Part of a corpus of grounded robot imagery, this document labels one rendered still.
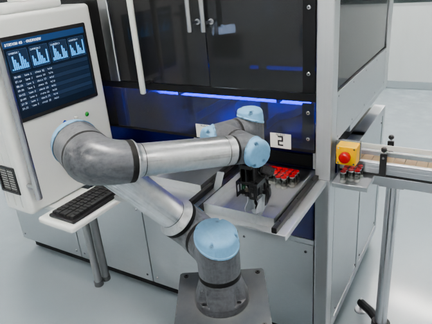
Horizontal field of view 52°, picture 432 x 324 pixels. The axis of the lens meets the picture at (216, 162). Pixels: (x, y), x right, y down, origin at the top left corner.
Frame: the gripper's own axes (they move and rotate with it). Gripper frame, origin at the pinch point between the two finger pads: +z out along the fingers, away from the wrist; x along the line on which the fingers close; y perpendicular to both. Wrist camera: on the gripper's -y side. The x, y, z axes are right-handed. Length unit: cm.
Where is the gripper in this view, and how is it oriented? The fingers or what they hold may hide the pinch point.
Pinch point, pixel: (258, 212)
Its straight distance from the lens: 143.9
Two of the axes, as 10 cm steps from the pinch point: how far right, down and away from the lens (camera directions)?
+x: 8.6, 1.4, -4.9
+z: 0.8, 9.1, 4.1
